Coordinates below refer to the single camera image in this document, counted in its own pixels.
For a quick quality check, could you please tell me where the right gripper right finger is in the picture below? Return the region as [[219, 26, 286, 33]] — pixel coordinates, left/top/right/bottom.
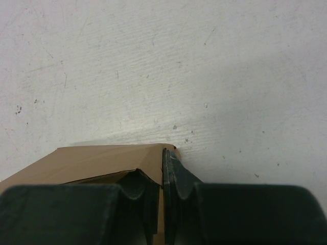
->
[[162, 150, 326, 244]]

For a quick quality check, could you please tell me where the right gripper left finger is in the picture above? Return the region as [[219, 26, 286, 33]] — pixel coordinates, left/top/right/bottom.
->
[[1, 170, 160, 244]]

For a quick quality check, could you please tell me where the brown cardboard box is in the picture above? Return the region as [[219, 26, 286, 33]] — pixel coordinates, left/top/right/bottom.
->
[[0, 143, 182, 245]]

